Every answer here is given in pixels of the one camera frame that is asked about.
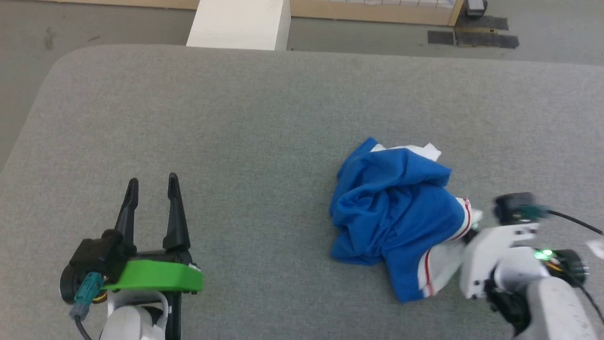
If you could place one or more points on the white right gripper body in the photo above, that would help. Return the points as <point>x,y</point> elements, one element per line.
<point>490,255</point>

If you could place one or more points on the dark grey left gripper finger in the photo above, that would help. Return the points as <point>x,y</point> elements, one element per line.
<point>175,217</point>
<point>127,212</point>

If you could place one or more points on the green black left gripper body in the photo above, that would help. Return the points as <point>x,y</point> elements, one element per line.
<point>155,278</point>

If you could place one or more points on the blue white red-striped garment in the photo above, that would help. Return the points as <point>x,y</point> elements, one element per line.
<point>401,212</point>

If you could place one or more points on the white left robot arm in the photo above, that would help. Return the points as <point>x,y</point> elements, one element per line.
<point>132,318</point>

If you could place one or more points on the grey fabric sofa surface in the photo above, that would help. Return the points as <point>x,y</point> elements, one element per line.
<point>245,156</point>

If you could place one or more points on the white rectangular pillar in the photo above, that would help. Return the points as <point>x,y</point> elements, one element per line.
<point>240,23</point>

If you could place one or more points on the small black floor mat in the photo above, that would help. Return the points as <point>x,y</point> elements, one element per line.
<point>440,37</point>

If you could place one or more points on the black device on floor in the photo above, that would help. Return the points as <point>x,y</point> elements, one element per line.
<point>475,7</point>

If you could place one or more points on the light wooden board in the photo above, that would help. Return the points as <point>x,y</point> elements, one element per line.
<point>368,12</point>

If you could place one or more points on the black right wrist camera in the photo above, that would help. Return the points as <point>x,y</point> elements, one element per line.
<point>516,208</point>

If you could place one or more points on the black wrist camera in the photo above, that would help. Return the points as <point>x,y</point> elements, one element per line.
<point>96,257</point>
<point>516,208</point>

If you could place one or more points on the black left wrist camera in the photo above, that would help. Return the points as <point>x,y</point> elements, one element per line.
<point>96,257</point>

